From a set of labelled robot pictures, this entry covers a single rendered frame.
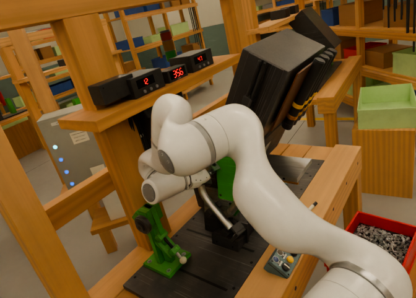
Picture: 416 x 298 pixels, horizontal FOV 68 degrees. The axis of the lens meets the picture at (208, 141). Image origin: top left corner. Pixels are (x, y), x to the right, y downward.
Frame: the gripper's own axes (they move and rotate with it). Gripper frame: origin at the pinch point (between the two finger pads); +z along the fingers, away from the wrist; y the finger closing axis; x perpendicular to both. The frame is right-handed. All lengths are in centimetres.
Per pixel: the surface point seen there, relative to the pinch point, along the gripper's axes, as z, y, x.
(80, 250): 37, 50, 218
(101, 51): -26, 51, -15
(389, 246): 24, -62, -24
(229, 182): 2.8, -9.6, -1.7
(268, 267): -5.5, -42.0, 1.3
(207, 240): -0.4, -20.9, 24.5
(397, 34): 275, 31, -67
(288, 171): 18.7, -19.7, -16.0
